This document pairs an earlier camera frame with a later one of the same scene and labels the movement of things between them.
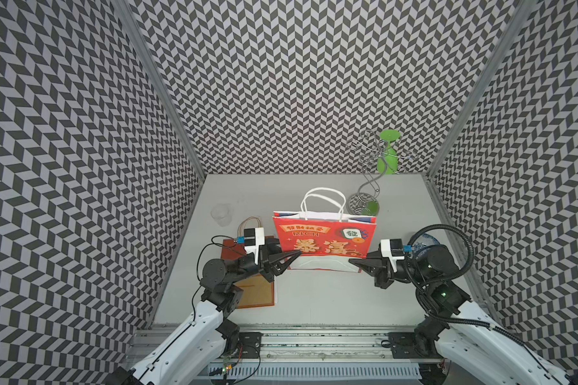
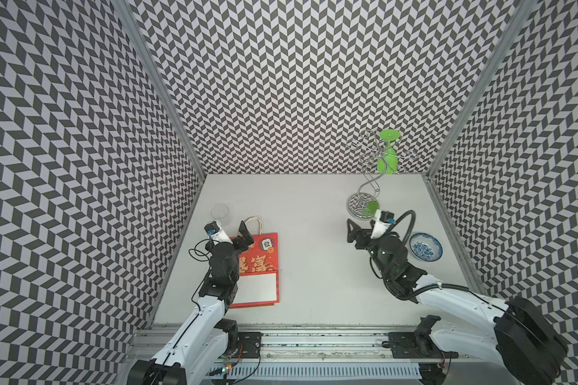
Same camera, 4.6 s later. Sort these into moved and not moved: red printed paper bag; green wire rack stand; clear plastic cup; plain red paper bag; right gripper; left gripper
Moved: plain red paper bag; red printed paper bag; left gripper; right gripper
Not moved: clear plastic cup; green wire rack stand
